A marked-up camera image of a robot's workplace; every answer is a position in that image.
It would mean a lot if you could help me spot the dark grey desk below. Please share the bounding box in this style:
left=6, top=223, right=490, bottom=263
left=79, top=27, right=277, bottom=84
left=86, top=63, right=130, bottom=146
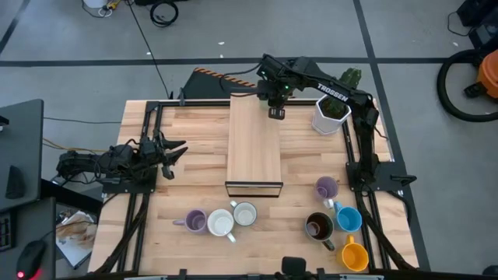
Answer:
left=0, top=98, right=58, bottom=280

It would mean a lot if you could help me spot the black computer mouse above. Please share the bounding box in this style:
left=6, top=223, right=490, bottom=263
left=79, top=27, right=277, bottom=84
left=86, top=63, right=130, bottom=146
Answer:
left=15, top=239, right=48, bottom=280

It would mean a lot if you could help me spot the coiled black cable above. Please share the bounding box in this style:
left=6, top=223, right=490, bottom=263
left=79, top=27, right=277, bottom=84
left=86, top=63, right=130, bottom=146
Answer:
left=149, top=0, right=181, bottom=29

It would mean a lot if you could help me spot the green cactus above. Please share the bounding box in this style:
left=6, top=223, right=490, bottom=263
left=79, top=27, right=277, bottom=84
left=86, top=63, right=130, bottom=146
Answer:
left=321, top=67, right=363, bottom=120

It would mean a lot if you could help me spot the black mat orange striped edge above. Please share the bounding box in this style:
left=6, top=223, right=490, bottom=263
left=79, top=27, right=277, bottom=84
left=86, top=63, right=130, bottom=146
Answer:
left=181, top=67, right=258, bottom=100

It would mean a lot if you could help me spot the black box-shaped device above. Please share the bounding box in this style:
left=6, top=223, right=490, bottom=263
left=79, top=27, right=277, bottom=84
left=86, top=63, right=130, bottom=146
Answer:
left=281, top=255, right=307, bottom=279

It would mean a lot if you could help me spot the white hexagonal plant pot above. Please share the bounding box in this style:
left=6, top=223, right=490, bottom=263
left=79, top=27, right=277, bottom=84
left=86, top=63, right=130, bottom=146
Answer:
left=310, top=94, right=352, bottom=137

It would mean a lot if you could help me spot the dark speckled teal mug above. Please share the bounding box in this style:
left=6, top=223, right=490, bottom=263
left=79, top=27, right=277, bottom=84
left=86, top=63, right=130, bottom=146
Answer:
left=304, top=212, right=336, bottom=252

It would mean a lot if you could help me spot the lilac mug white handle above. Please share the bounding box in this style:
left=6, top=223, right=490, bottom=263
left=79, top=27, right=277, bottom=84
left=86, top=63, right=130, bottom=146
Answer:
left=314, top=176, right=340, bottom=210

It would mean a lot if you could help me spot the wooden shelf black metal frame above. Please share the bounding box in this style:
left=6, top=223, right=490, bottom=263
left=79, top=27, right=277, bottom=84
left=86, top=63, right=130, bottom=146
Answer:
left=224, top=95, right=284, bottom=198

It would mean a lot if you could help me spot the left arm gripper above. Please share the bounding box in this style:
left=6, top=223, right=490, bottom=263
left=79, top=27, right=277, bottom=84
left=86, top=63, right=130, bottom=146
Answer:
left=136, top=131, right=189, bottom=173

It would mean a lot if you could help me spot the yellow mug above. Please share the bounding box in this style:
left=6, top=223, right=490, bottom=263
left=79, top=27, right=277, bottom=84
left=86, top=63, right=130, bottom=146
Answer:
left=336, top=234, right=370, bottom=273

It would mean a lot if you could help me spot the black vacuum hose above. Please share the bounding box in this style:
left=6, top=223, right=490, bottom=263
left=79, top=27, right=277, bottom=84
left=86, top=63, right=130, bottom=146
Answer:
left=436, top=48, right=498, bottom=124

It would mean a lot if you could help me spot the white mug blue leaf pattern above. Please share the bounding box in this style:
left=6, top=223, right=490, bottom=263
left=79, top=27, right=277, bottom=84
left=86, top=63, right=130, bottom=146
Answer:
left=206, top=208, right=237, bottom=244

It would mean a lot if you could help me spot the light blue mug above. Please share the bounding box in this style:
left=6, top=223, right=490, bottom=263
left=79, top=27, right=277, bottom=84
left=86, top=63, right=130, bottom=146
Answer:
left=333, top=201, right=363, bottom=233

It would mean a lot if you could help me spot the black keyboard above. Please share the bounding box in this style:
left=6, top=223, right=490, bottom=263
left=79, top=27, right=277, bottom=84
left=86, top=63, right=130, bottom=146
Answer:
left=0, top=209, right=17, bottom=252

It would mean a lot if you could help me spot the purple ribbed mug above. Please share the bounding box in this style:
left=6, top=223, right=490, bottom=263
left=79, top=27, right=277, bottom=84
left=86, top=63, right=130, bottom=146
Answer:
left=172, top=208, right=209, bottom=234

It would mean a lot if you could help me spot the black cable bundle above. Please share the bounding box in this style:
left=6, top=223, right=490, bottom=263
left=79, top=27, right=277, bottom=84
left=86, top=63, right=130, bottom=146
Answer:
left=94, top=193, right=150, bottom=274
left=354, top=189, right=414, bottom=272

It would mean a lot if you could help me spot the orange shop vacuum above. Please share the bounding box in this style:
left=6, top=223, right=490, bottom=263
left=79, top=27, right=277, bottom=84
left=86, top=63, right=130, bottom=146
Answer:
left=463, top=48, right=498, bottom=100

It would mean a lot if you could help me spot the black rounded desk object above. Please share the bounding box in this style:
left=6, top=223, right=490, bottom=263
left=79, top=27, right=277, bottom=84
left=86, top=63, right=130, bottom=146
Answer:
left=5, top=165, right=26, bottom=201

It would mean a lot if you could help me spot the yellow cable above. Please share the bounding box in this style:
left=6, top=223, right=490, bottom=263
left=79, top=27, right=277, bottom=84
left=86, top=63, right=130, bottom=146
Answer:
left=42, top=137, right=108, bottom=154

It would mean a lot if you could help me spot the black aluminium table frame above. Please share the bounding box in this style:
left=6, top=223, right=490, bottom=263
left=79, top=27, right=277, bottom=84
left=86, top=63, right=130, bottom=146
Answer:
left=93, top=99, right=420, bottom=278

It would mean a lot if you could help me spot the long black floor cable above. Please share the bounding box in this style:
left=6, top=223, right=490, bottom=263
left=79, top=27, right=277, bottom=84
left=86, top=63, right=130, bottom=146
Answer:
left=124, top=0, right=174, bottom=100

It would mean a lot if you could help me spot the black equipment case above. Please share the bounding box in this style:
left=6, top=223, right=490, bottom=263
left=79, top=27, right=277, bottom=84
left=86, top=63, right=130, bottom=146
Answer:
left=455, top=0, right=498, bottom=50

